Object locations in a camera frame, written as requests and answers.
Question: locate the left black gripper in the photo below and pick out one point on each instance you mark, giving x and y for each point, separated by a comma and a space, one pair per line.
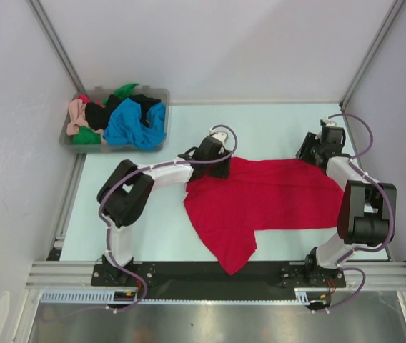
223, 171

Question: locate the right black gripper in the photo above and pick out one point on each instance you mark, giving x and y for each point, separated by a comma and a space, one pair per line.
309, 141

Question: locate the red t shirt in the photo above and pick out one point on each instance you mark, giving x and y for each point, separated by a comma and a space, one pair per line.
285, 194

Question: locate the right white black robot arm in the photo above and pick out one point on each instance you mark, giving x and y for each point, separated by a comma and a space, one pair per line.
366, 219

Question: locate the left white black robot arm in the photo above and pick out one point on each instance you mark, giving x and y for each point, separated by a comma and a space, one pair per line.
124, 195

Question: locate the blue t shirt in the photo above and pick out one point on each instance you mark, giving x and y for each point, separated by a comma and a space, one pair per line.
125, 127

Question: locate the black t shirt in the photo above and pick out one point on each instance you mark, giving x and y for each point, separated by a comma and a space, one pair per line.
98, 116

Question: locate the green t shirt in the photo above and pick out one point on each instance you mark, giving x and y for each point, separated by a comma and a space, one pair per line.
88, 136

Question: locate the beige pink t shirt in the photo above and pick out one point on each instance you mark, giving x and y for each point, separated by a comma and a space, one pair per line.
77, 118

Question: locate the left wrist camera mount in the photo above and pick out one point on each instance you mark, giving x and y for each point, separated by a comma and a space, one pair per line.
221, 136

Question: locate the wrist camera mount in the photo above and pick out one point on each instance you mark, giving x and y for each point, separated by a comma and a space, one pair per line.
221, 136
328, 122

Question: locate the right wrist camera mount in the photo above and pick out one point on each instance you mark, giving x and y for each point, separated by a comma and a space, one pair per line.
328, 122

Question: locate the aluminium rail frame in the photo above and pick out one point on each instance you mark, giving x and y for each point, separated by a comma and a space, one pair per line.
380, 275

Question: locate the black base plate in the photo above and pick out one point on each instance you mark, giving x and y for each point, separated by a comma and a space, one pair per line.
255, 281

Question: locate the white slotted cable duct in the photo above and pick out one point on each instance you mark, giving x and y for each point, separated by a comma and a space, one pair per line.
120, 298

